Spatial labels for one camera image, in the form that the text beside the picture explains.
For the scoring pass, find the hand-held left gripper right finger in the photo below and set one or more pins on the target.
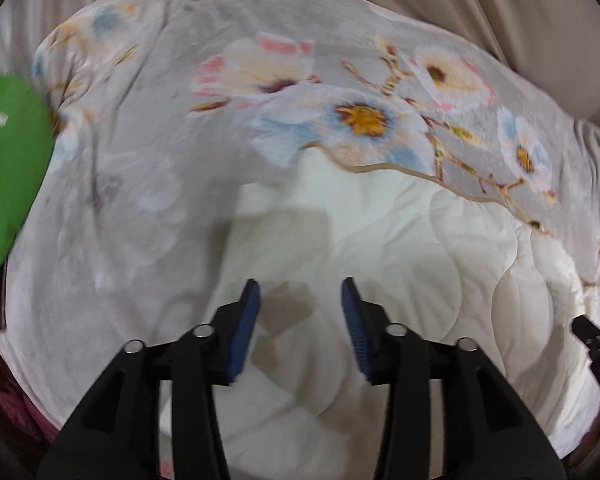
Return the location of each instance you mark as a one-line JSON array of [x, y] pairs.
[[357, 330]]

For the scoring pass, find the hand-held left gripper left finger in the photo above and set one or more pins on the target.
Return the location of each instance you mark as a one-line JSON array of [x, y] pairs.
[[242, 330]]

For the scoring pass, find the white quilted jacket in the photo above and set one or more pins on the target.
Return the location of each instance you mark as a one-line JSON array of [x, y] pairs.
[[430, 270]]

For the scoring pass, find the floral grey blanket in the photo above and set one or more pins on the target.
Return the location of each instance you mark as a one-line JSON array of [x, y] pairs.
[[145, 170]]

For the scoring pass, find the dark red cloth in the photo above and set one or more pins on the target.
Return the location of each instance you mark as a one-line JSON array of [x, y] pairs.
[[10, 390]]

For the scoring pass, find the green cushion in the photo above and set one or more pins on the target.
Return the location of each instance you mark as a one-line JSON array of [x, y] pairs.
[[7, 175]]

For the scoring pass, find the silver curtain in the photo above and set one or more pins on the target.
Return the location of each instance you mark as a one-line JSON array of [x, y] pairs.
[[25, 5]]

